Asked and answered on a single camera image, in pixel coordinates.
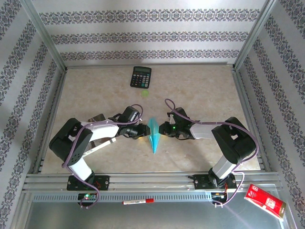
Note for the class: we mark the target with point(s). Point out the light blue paper sheet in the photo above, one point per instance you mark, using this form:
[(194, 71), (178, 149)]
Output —
[(153, 140)]

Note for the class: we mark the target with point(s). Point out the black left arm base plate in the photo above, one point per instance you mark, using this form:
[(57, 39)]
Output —
[(102, 182)]

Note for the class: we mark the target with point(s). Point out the small controller board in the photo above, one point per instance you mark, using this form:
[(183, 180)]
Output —
[(218, 196), (87, 196)]

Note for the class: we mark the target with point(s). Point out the grey metal sheet panel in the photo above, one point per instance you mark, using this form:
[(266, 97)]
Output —
[(155, 217)]

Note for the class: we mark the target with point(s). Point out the aluminium frame post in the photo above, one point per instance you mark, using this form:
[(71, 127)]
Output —
[(255, 35), (43, 33)]

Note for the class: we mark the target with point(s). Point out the aluminium mounting rail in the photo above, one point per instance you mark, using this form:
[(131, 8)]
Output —
[(147, 181)]

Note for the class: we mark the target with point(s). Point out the red carton box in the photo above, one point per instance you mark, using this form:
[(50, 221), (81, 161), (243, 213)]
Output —
[(264, 200)]

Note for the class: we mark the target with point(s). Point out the black calculator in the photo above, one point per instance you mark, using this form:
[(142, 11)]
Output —
[(140, 77)]

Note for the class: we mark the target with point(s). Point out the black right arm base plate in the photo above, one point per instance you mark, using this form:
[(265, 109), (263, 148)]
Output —
[(200, 182)]

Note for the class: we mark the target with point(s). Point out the red white marker pen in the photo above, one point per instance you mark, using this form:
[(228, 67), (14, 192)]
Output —
[(138, 201)]

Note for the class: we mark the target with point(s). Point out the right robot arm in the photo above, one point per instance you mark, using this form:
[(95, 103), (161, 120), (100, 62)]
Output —
[(231, 143)]

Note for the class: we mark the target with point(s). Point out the aluminium side rail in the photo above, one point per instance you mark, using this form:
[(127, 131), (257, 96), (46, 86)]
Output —
[(247, 114), (51, 119)]

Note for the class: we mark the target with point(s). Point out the green round sticker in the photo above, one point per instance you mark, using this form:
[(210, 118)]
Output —
[(145, 93)]

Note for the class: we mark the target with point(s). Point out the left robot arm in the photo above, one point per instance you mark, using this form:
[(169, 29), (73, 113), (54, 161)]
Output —
[(64, 143)]

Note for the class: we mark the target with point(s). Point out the aluminium back rail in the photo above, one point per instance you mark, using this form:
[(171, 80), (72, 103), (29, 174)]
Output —
[(147, 65)]

